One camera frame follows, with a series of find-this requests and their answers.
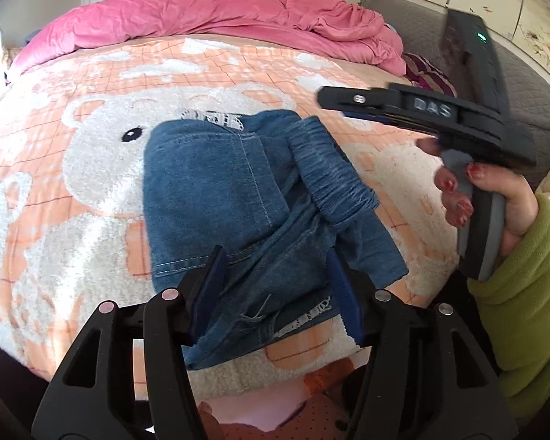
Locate blue denim pants lace hem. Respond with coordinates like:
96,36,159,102
143,110,407,370

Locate green right sleeve forearm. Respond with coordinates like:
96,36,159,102
468,194,550,426

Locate right hand red nails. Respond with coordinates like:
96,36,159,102
434,163,539,257

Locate left hand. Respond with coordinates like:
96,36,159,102
197,401,225,440

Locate purple striped pillow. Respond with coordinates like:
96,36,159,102
402,53,457,98

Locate grey quilted headboard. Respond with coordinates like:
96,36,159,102
360,0,550,187

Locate pink duvet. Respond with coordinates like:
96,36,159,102
11,0,406,77

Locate orange white bear blanket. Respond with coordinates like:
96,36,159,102
0,37,457,400

